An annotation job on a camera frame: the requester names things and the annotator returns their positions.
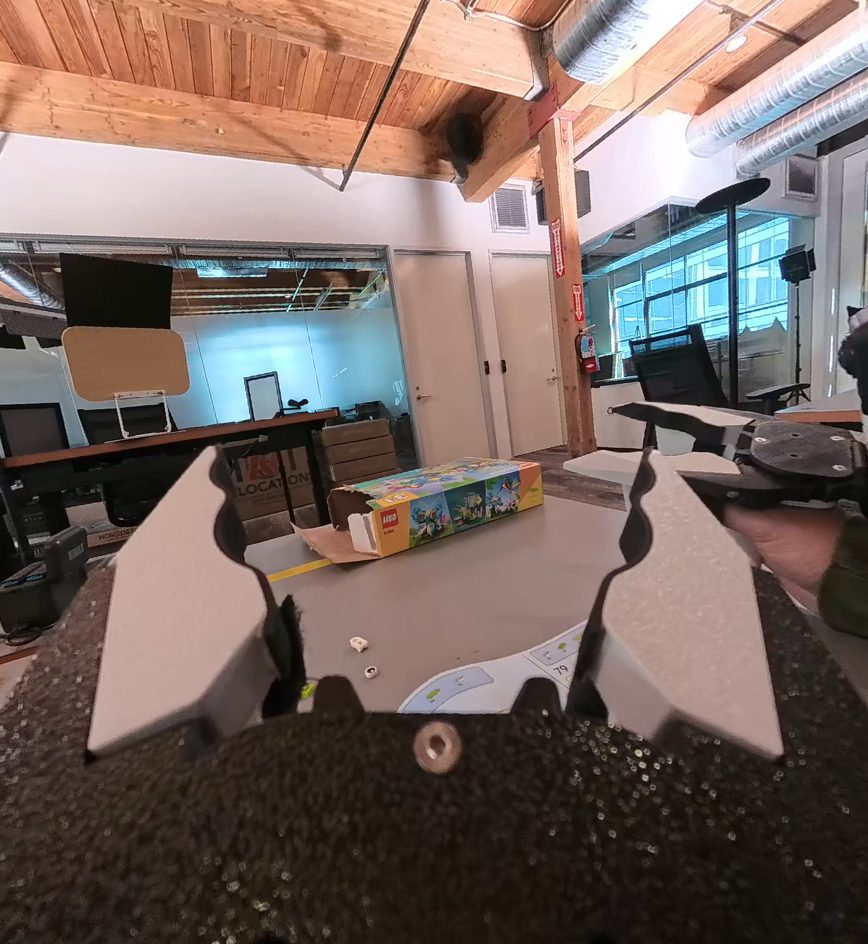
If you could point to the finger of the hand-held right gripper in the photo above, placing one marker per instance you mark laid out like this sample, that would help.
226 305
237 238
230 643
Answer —
699 420
596 464

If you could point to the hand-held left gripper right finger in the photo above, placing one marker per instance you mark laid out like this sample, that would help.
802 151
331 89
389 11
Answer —
692 612

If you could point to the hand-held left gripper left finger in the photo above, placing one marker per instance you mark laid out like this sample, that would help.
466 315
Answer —
175 627

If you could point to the colourful cardboard lego box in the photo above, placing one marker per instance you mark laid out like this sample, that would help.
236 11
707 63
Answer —
448 505

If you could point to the lego instruction booklet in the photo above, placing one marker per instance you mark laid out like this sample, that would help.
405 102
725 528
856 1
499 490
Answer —
478 678

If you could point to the person's right hand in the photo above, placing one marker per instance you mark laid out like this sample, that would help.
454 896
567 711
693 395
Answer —
780 546

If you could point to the wooden-edged grey desk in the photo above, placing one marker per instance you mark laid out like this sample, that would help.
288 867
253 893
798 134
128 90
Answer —
825 407

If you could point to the black mesh office chair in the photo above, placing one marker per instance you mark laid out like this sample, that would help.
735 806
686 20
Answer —
677 369

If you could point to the red fire extinguisher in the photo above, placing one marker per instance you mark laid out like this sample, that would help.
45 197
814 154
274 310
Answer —
588 354

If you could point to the black floor lamp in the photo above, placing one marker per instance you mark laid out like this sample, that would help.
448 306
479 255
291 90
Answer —
732 295

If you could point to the white door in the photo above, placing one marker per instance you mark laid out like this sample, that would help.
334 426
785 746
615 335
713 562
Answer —
526 354
441 354

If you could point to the black tool case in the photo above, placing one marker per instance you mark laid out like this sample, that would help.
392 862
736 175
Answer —
43 582

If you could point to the red sign with arrow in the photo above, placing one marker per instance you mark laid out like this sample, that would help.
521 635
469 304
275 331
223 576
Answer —
577 304
558 247

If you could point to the cardboard box with red print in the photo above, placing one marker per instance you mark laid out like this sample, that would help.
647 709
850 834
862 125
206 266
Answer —
275 487

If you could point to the black light on stand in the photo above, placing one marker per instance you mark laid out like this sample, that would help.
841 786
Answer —
797 264

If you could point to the long wooden-top desk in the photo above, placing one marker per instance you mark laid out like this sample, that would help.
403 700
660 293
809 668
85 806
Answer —
183 435

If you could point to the wooden pillar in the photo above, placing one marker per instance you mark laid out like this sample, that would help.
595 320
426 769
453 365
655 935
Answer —
566 251

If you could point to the stack of brown cardboard boxes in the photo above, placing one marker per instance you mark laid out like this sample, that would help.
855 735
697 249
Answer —
358 450

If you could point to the dark framed screen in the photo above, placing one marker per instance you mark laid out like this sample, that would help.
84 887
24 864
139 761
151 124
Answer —
29 430

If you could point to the framed whiteboard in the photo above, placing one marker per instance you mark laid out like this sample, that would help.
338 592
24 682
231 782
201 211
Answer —
262 395

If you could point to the tan board on white stand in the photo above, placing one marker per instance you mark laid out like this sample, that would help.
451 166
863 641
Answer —
124 363

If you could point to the black flat screen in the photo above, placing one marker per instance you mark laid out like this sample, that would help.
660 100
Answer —
116 291

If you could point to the black ceiling speaker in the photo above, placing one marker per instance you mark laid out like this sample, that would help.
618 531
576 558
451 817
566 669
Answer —
463 140

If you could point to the black ceiling rod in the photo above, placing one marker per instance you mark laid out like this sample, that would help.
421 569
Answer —
386 92

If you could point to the black wall speaker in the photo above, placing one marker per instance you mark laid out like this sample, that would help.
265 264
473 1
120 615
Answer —
583 193

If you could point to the wall air vent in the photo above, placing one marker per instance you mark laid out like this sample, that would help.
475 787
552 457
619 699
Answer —
510 208

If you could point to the silver ventilation duct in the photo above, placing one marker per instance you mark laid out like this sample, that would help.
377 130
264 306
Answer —
825 133
611 37
795 92

